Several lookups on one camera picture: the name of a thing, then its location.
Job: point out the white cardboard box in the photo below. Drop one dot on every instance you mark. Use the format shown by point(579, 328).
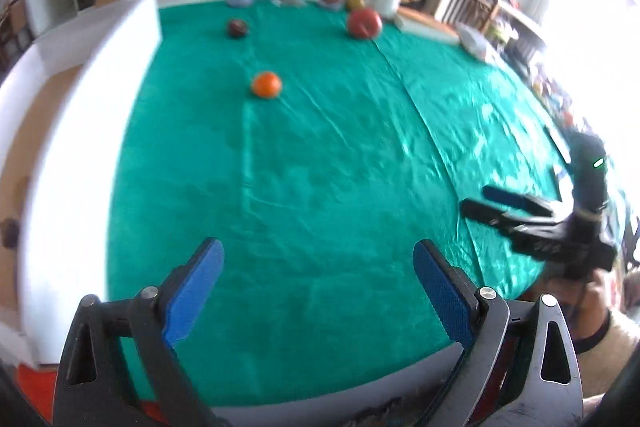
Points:
point(75, 132)

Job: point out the green brown pear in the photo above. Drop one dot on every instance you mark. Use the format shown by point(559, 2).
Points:
point(354, 1)

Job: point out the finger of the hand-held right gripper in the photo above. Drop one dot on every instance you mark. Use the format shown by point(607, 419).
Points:
point(485, 213)
point(510, 198)

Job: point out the pile of small household items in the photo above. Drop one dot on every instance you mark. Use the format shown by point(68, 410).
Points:
point(550, 92)

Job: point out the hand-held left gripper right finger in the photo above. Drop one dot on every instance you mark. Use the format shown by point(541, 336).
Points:
point(445, 292)

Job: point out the small orange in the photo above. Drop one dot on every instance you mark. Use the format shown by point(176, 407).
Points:
point(266, 84)

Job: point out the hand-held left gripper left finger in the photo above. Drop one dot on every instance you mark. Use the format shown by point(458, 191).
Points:
point(192, 292)

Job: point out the dark purple mangosteen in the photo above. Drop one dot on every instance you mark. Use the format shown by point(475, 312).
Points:
point(237, 28)

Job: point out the red apple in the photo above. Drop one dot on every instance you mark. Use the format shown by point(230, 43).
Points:
point(365, 23)

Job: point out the flat white box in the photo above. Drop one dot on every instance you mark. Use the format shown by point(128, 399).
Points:
point(427, 27)

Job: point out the person's right hand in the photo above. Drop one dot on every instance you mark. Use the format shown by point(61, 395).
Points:
point(592, 307)

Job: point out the person's right forearm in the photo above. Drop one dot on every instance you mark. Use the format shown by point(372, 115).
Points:
point(620, 347)

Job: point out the green satin tablecloth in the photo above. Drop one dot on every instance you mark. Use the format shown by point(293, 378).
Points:
point(325, 182)

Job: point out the dark wooden railing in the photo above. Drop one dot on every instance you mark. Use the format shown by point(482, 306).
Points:
point(465, 2)

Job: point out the white plastic bag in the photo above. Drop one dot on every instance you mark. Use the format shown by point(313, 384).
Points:
point(476, 42)

